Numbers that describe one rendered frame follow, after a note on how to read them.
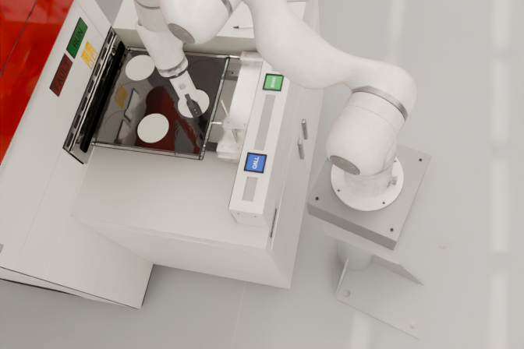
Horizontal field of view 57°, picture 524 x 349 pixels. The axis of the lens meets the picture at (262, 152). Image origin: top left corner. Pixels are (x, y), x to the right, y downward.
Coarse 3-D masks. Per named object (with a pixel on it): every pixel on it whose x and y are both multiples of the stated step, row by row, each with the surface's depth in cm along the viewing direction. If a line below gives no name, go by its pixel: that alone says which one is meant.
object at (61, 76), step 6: (66, 60) 137; (60, 66) 135; (66, 66) 137; (60, 72) 135; (66, 72) 138; (60, 78) 135; (54, 84) 133; (60, 84) 136; (54, 90) 133; (60, 90) 136
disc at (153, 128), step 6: (156, 114) 149; (144, 120) 149; (150, 120) 149; (156, 120) 149; (162, 120) 148; (138, 126) 149; (144, 126) 148; (150, 126) 148; (156, 126) 148; (162, 126) 147; (138, 132) 148; (144, 132) 147; (150, 132) 147; (156, 132) 147; (162, 132) 146; (144, 138) 147; (150, 138) 146; (156, 138) 146
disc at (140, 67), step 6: (132, 60) 160; (138, 60) 160; (144, 60) 159; (150, 60) 159; (126, 66) 159; (132, 66) 159; (138, 66) 158; (144, 66) 158; (150, 66) 158; (126, 72) 158; (132, 72) 158; (138, 72) 157; (144, 72) 157; (150, 72) 157; (132, 78) 157; (138, 78) 156; (144, 78) 156
